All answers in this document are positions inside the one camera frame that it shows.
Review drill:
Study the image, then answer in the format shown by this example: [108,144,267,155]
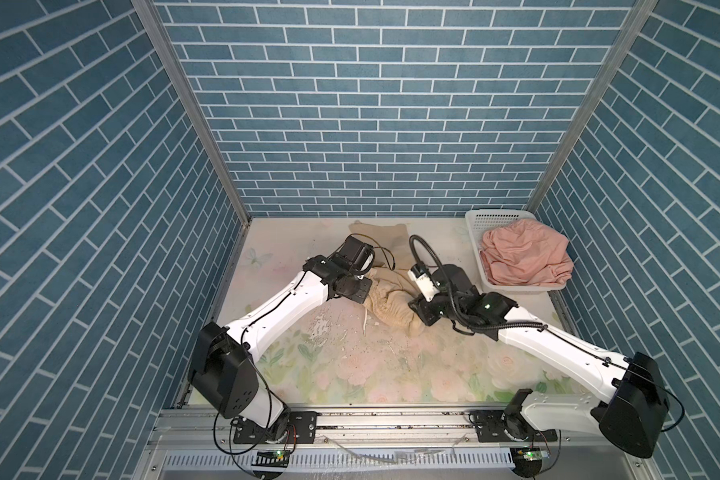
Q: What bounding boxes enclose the beige shorts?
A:
[349,221,426,337]

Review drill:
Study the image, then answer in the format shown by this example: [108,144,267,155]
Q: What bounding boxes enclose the white plastic basket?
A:
[465,209,573,293]

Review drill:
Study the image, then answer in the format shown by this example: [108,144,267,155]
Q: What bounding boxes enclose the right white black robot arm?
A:
[408,264,670,458]

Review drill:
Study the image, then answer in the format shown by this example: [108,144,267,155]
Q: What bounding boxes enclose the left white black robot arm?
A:
[188,251,374,427]

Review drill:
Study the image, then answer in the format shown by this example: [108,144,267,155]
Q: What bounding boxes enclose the pink shorts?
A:
[479,218,574,288]

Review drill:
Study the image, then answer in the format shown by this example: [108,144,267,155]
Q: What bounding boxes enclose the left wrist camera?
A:
[333,235,375,275]

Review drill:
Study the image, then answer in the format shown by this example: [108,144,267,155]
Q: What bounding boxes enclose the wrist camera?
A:
[408,264,440,302]
[333,235,375,275]

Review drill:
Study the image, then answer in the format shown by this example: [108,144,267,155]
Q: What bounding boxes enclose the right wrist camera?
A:
[408,264,440,302]

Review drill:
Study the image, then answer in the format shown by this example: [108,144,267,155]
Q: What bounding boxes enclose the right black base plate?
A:
[466,410,559,445]

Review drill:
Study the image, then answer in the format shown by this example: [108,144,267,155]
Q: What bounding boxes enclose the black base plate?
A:
[232,410,318,445]
[466,410,559,445]

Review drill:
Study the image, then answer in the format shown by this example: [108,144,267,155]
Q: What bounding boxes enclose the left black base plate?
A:
[232,410,318,445]

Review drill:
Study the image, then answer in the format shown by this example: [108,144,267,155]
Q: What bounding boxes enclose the aluminium front rail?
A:
[133,405,660,479]

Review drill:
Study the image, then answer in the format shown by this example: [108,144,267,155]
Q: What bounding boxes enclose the left aluminium corner post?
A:
[132,0,251,229]

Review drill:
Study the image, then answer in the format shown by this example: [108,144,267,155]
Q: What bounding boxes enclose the aluminium corner post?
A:
[132,0,251,229]
[524,0,658,213]

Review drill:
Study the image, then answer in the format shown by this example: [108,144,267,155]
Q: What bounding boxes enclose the right aluminium corner post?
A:
[524,0,658,213]

